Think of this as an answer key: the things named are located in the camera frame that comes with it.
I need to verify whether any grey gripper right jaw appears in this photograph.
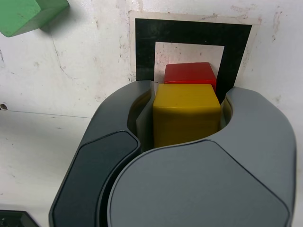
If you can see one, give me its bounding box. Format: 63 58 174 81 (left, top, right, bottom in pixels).
100 86 297 227

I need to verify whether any yellow cube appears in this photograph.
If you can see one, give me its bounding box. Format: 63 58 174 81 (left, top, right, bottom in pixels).
152 84 221 148

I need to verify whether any red cube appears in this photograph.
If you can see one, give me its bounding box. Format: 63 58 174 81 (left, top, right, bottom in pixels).
163 62 217 93

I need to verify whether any black keyboard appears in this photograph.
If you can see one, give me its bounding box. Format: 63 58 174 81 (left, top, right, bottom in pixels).
0 210 37 227

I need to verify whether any black tape square outline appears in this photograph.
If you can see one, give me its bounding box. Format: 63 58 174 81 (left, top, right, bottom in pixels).
134 18 253 105

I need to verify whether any green cube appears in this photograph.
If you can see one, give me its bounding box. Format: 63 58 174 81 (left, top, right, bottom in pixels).
0 0 70 38

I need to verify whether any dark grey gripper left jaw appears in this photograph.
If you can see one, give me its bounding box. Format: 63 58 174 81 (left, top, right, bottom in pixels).
48 79 156 227

